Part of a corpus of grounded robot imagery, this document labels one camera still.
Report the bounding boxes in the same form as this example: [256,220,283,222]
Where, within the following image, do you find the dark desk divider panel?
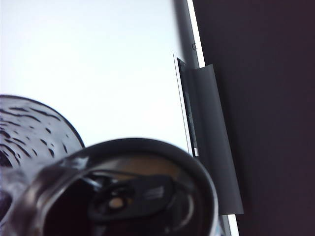
[191,0,315,236]

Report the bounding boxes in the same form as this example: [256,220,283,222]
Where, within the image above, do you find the silver metal beverage can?
[6,137,220,236]

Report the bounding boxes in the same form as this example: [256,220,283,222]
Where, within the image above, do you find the dark hammered mug with handle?
[0,94,86,222]

